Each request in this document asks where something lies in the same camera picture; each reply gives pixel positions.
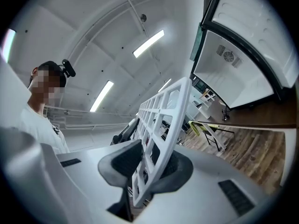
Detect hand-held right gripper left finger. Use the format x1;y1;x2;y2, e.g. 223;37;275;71
98;139;144;188

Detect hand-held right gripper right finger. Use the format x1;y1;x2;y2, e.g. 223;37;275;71
152;151;194;194

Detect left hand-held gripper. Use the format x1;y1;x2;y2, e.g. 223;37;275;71
112;118;140;146

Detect white grid fridge shelf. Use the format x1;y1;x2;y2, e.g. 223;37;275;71
131;77;192;208

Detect black fridge with white interior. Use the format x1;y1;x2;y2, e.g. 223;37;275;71
189;0;299;110

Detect long ceiling light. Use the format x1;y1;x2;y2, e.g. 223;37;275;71
1;28;17;63
132;29;165;58
89;80;114;113
157;78;172;93

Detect yellow-green cloth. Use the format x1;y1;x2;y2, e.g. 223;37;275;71
188;120;220;138

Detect white folding chair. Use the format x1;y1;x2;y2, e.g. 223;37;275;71
188;120;235;152

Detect white background cabinets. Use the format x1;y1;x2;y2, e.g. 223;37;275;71
186;77;225;121

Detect person's white shirt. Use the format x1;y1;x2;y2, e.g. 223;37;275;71
20;103;70;154

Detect person's head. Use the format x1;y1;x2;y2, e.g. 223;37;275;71
27;60;67;107

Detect white wall pipes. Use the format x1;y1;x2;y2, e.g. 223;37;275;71
46;108;134;131

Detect black power cable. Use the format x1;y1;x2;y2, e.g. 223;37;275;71
221;103;231;121

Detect black head-mounted camera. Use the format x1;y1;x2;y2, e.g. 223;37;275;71
61;59;77;78

